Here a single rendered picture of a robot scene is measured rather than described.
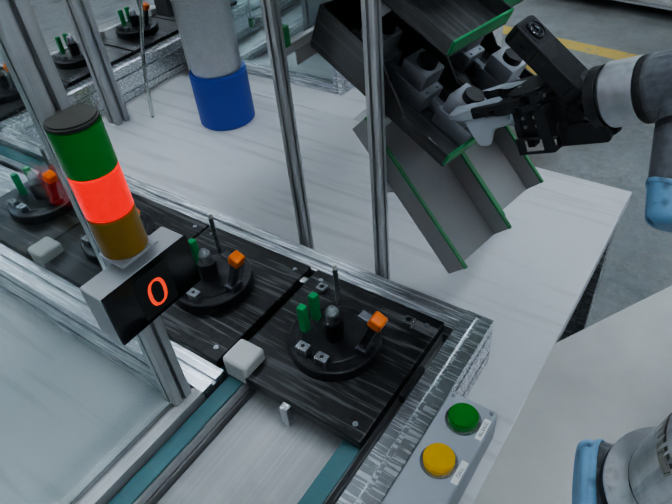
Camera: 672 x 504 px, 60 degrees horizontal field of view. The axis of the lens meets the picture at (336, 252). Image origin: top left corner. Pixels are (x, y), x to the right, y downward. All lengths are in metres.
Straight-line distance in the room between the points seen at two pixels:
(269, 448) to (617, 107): 0.62
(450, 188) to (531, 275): 0.26
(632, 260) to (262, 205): 1.67
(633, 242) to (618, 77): 2.00
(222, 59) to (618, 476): 1.33
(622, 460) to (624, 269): 1.99
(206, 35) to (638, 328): 1.17
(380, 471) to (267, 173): 0.88
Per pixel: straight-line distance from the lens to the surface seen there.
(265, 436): 0.88
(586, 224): 1.31
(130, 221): 0.63
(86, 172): 0.59
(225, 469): 0.87
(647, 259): 2.63
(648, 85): 0.71
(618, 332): 1.11
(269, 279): 1.01
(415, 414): 0.83
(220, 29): 1.59
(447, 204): 1.00
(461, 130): 0.87
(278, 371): 0.87
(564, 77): 0.76
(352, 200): 1.34
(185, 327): 0.97
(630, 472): 0.58
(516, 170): 1.15
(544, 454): 0.94
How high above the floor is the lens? 1.65
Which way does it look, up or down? 41 degrees down
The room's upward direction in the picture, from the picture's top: 6 degrees counter-clockwise
